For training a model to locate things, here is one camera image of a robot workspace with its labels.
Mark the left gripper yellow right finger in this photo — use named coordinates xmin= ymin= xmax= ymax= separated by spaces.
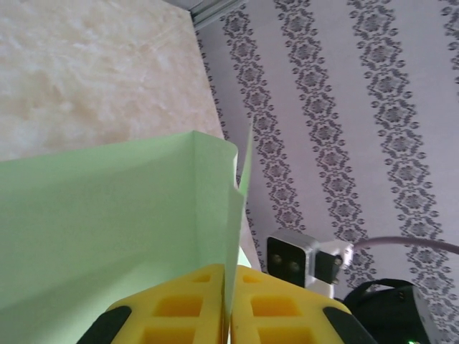
xmin=231 ymin=264 xmax=377 ymax=344

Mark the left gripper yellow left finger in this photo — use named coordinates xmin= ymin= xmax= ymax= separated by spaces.
xmin=82 ymin=264 xmax=230 ymax=344

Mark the light green paper sheet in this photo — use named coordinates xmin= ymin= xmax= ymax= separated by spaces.
xmin=0 ymin=123 xmax=256 ymax=344

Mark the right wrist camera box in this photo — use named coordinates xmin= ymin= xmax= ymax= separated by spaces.
xmin=265 ymin=229 xmax=356 ymax=298

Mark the aluminium frame post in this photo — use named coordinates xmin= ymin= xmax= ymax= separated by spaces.
xmin=187 ymin=0 xmax=249 ymax=29

